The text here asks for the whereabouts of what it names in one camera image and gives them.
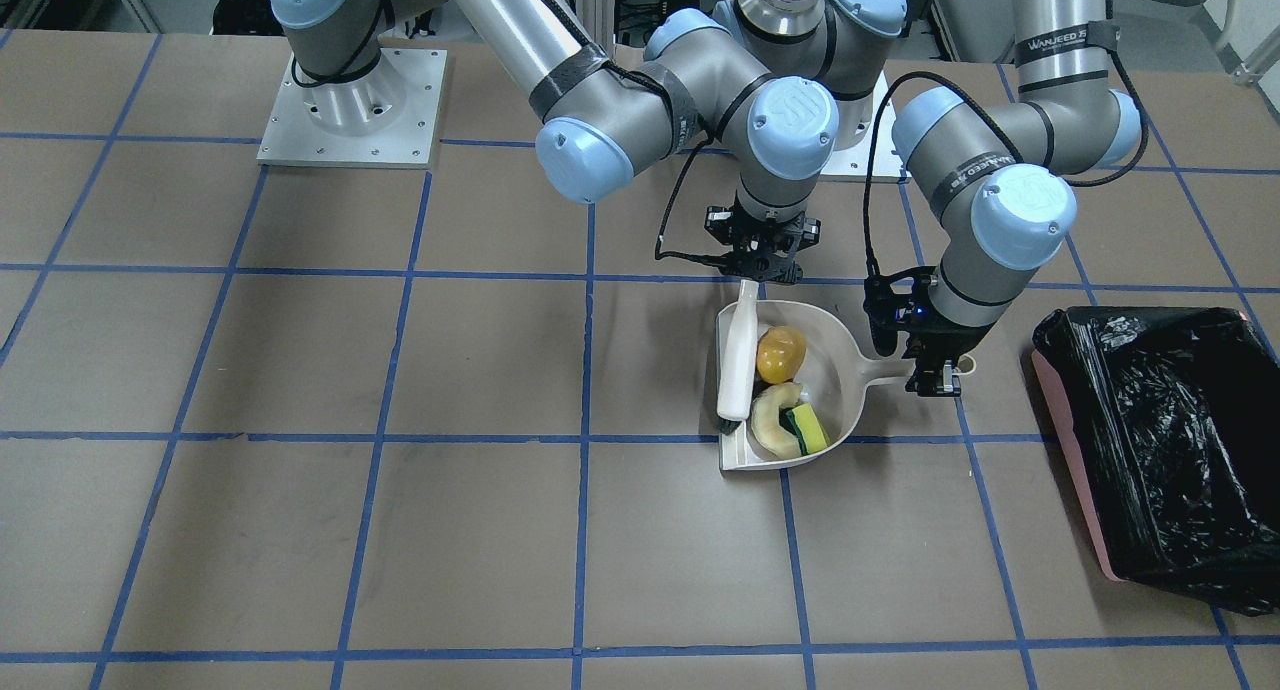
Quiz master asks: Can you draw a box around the pink bin with black liner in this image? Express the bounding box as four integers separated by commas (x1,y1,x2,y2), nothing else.
1032,306,1279,616

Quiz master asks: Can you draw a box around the yellow lemon-shaped toy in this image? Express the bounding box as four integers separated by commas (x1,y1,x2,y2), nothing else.
755,325,808,385

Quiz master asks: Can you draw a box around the pale croissant-shaped toy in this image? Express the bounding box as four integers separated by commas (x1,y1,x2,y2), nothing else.
749,383,804,460

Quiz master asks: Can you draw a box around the white plastic dustpan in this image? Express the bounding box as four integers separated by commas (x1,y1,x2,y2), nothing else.
719,301,915,471

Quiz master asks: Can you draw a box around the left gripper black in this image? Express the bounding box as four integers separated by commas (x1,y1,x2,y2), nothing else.
864,266,977,397

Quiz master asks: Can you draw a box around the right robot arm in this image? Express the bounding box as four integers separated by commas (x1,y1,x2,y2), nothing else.
259,0,838,284

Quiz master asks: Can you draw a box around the white hand brush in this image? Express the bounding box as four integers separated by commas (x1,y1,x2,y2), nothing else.
716,279,759,435

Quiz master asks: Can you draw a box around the yellow green sponge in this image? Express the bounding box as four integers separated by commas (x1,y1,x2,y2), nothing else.
781,403,831,457

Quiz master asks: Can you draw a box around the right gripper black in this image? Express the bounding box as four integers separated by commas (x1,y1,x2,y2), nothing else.
705,204,822,285

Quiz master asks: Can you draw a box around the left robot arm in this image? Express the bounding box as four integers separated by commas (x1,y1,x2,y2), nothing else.
712,0,1148,397

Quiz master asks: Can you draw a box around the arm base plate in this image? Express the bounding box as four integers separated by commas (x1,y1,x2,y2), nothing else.
256,47,448,169
680,70,906,154

